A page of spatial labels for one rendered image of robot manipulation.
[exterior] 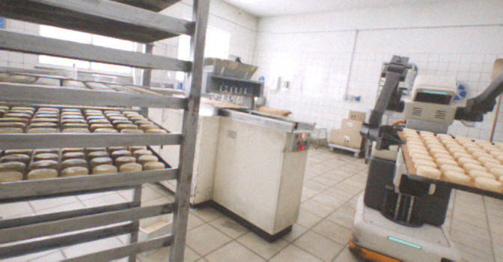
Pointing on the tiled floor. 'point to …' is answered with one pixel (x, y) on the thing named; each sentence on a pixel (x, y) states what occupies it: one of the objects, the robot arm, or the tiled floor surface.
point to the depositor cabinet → (200, 183)
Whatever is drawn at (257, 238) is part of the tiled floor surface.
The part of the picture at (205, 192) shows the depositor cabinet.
